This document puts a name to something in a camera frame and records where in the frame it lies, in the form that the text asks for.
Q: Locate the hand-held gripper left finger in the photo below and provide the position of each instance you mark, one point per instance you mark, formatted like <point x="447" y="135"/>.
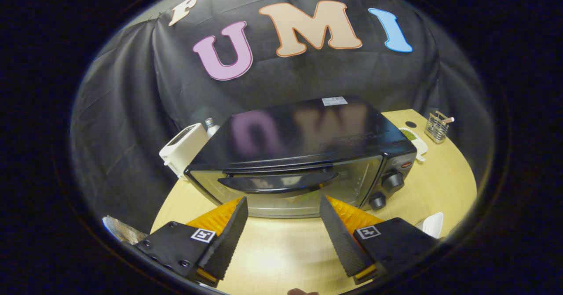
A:
<point x="228" y="238"/>

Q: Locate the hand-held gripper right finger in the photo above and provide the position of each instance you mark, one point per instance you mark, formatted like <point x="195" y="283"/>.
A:
<point x="341" y="238"/>

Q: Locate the black toaster oven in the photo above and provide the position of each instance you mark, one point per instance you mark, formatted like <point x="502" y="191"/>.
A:
<point x="308" y="132"/>

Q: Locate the white plate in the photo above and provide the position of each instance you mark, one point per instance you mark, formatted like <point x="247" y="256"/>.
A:
<point x="433" y="225"/>

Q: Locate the white appliance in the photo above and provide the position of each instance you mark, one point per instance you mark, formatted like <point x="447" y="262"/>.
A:
<point x="184" y="147"/>

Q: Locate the clear bottle with cap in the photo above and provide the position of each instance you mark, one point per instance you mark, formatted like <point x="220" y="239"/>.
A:
<point x="211" y="128"/>

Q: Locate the white divided grain dish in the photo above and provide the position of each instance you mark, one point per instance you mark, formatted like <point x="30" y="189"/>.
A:
<point x="420" y="147"/>

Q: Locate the black round table grommet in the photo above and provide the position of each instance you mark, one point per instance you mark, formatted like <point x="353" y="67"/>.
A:
<point x="410" y="124"/>

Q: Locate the black backdrop cloth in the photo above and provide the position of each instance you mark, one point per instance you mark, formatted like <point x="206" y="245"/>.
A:
<point x="132" y="110"/>

